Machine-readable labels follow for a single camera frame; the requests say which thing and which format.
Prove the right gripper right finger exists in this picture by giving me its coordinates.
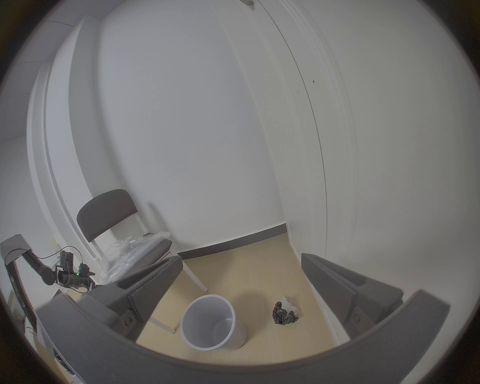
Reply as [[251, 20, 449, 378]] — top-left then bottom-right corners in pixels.
[[301, 253, 405, 341]]

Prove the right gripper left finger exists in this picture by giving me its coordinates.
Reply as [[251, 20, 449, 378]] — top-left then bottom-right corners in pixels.
[[80, 256, 184, 340]]

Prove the clear plastic bag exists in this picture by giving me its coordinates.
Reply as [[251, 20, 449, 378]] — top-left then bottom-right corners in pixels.
[[99, 232, 171, 283]]

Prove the crumpled black plastic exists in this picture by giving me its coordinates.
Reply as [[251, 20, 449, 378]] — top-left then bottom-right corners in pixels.
[[272, 301, 299, 325]]

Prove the white trash bin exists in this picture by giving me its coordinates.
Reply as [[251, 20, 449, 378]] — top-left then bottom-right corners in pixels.
[[180, 295, 248, 352]]

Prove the crumpled white paper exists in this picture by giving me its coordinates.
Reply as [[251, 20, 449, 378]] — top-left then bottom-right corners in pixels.
[[282, 296, 301, 316]]

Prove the dark grey white-framed chair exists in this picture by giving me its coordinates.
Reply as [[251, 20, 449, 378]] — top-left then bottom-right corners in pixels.
[[76, 189, 209, 334]]

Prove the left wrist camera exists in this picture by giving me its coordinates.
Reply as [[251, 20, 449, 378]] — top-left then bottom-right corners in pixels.
[[55, 250, 91, 276]]

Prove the black cable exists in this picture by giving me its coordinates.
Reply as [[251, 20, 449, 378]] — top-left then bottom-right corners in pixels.
[[35, 246, 82, 265]]

